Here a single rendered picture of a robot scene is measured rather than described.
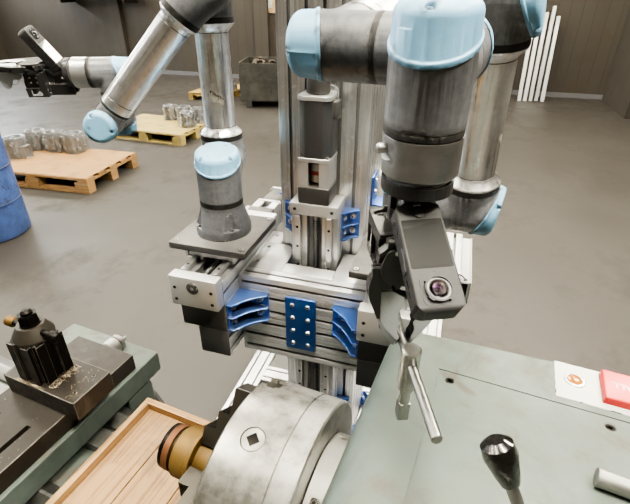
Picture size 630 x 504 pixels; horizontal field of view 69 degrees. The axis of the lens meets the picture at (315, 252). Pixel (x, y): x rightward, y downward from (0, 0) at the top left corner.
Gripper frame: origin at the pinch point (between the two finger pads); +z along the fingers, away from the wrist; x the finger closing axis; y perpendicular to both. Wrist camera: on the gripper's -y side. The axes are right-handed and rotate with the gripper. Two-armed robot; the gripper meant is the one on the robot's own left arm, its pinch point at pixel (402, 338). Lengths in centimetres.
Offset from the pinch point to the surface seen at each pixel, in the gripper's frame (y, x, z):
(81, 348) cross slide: 49, 65, 44
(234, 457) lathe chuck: -2.8, 21.3, 16.2
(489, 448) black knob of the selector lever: -15.7, -3.6, -1.4
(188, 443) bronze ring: 7.4, 30.2, 26.9
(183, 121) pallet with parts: 571, 133, 141
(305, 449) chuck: -3.2, 12.1, 15.2
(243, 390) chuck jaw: 10.3, 20.9, 18.9
